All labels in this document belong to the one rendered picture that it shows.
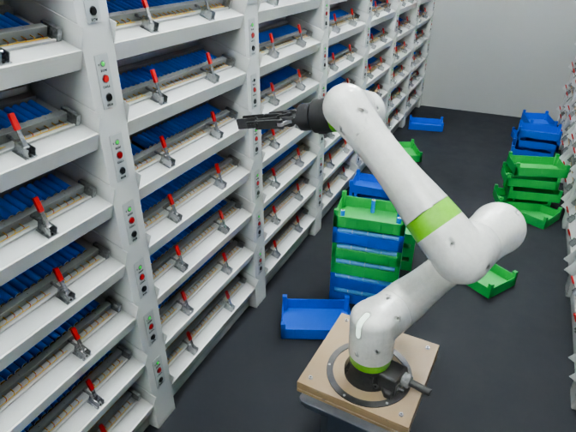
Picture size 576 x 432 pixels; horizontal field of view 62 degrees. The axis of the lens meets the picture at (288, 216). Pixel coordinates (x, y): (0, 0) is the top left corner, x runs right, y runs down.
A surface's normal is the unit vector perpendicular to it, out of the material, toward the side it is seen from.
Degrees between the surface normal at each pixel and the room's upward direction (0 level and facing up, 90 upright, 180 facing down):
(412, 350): 2
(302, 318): 0
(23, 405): 20
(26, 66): 110
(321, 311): 0
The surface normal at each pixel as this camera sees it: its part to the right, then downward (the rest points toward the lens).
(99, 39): 0.90, 0.21
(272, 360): 0.00, -0.87
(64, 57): 0.85, 0.49
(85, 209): 0.30, -0.75
